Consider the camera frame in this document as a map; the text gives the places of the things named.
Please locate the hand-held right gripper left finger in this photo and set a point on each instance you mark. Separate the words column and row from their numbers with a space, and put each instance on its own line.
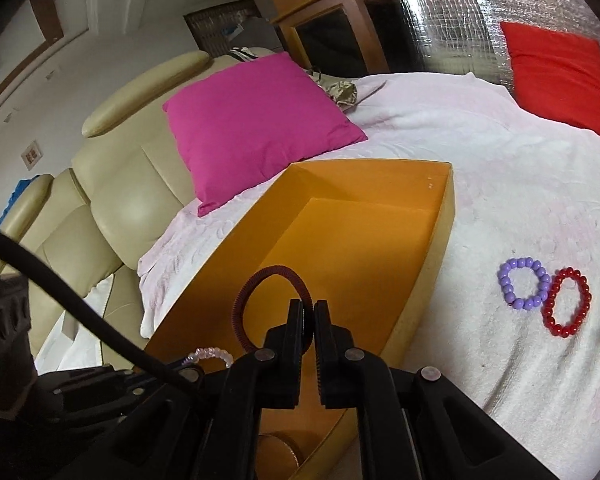
column 294, row 360

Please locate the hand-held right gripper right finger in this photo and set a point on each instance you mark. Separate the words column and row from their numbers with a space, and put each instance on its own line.
column 325, row 360

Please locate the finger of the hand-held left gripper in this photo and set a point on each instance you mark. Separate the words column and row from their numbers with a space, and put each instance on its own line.
column 110, row 380

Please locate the orange cardboard box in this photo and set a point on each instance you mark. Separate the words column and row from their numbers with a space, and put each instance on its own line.
column 360, row 240

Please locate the white cloth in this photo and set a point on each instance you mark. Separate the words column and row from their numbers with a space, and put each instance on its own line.
column 80, row 340

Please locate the gold bangle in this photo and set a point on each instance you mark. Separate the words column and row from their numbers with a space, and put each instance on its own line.
column 292, row 452

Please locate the blue cloth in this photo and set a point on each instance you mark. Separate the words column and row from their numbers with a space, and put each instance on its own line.
column 15, row 195

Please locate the beige leather recliner sofa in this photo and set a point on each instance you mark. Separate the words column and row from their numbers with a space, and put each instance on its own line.
column 125, row 200

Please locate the magenta pillow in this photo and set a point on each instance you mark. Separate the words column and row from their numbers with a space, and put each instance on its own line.
column 260, row 125

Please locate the pale pink blanket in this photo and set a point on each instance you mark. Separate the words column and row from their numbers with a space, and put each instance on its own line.
column 505, row 185

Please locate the camouflage cloth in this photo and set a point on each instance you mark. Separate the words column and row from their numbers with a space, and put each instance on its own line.
column 342, row 92

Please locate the brown wooden door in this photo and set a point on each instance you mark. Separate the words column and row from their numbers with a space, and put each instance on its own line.
column 47, row 10

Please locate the wooden cabinet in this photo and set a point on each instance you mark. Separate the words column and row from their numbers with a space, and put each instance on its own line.
column 330, row 5

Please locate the red pillow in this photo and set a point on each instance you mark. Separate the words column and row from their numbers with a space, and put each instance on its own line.
column 560, row 70

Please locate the silver foil sheet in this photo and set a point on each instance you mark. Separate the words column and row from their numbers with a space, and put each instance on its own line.
column 455, row 10

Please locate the wall switch plate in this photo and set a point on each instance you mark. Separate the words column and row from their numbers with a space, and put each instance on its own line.
column 32, row 156

